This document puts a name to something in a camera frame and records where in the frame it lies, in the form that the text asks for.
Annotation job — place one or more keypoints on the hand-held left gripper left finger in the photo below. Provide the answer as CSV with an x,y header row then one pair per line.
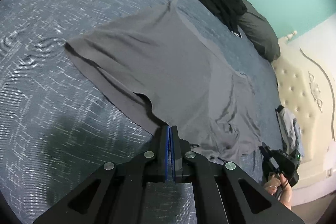
x,y
162,158

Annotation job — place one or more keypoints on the person's right hand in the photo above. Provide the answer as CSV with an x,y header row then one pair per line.
x,y
273,183

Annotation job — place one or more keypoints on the blue patterned bedspread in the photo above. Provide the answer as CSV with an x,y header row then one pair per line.
x,y
65,82

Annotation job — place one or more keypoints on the light grey folded garment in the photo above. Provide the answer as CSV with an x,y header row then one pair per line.
x,y
284,129

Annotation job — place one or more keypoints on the black track pants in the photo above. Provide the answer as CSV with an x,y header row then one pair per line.
x,y
218,8

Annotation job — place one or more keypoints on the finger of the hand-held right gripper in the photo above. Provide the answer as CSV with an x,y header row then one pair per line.
x,y
267,158

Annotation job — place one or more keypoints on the blue checked folded garment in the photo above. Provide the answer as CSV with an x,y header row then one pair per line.
x,y
296,134

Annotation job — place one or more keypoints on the grey shorts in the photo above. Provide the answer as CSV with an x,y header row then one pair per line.
x,y
170,69

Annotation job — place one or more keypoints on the cream bed headboard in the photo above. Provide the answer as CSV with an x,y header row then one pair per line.
x,y
296,87

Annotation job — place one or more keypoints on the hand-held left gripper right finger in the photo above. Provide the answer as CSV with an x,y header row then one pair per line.
x,y
176,145

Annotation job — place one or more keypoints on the black folded garment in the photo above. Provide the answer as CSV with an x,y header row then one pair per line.
x,y
279,109

